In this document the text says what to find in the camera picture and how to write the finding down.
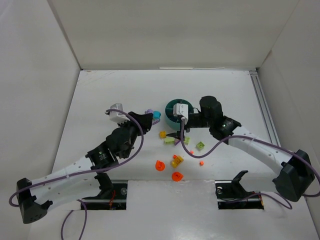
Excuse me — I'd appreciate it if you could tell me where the purple lego brick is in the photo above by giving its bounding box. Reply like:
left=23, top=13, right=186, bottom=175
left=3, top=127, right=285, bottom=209
left=145, top=108, right=161, bottom=125

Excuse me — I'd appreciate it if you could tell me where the teal printed lego brick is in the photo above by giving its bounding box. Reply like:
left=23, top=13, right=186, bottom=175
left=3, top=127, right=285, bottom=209
left=153, top=110, right=161, bottom=120

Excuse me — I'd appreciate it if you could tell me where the teal divided round container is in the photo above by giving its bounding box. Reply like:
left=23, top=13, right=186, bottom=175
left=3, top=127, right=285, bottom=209
left=165, top=98, right=194, bottom=131

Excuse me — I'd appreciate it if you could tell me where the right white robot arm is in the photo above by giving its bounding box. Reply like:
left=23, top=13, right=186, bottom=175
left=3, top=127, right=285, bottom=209
left=165, top=95, right=320, bottom=202

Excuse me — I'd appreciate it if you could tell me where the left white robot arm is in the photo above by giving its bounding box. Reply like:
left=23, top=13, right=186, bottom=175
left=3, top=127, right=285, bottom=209
left=14, top=108, right=153, bottom=224

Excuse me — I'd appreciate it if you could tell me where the purple printed curved lego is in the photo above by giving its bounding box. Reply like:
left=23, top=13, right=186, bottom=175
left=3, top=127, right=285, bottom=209
left=174, top=139, right=181, bottom=146

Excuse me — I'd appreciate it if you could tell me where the light green small lego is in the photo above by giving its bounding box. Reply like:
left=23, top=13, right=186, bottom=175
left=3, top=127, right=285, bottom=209
left=183, top=136, right=191, bottom=145

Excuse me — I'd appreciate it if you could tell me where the light green sloped lego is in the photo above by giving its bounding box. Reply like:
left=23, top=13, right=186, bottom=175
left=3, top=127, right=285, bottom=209
left=163, top=137, right=175, bottom=145

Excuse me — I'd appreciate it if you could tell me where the yellow square lego brick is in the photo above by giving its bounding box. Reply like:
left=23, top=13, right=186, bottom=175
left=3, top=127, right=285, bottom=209
left=159, top=131, right=167, bottom=139

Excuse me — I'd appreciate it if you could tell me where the golden yellow curved lego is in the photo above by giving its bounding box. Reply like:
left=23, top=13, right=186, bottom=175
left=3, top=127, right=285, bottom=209
left=170, top=155, right=184, bottom=168

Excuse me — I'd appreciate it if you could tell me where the light green square lego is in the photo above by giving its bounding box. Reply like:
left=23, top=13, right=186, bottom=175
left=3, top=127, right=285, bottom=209
left=196, top=141, right=205, bottom=151

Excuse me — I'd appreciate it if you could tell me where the orange round lego left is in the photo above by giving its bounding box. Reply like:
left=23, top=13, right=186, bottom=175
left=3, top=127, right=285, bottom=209
left=155, top=160, right=166, bottom=172

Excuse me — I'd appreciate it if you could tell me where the orange round lego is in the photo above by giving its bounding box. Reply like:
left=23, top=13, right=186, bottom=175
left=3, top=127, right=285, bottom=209
left=155, top=160, right=166, bottom=172
left=171, top=171, right=184, bottom=182

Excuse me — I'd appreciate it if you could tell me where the orange round lego lower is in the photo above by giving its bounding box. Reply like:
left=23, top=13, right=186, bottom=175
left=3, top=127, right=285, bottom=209
left=171, top=171, right=184, bottom=182

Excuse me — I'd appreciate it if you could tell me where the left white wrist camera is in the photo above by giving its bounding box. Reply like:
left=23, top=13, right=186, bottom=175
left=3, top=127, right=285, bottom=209
left=105, top=103, right=129, bottom=124

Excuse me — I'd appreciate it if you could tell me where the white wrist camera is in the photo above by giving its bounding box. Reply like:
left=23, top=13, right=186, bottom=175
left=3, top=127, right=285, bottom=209
left=105, top=103, right=129, bottom=124
left=173, top=103, right=189, bottom=124

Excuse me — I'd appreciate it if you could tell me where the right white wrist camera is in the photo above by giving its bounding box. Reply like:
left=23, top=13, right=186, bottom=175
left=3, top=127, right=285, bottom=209
left=173, top=103, right=189, bottom=124

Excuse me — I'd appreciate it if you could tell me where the aluminium rail right edge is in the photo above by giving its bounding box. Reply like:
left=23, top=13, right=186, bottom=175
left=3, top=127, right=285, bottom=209
left=249, top=70, right=281, bottom=147

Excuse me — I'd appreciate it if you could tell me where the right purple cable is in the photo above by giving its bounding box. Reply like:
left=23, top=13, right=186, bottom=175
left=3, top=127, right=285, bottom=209
left=179, top=117, right=320, bottom=210

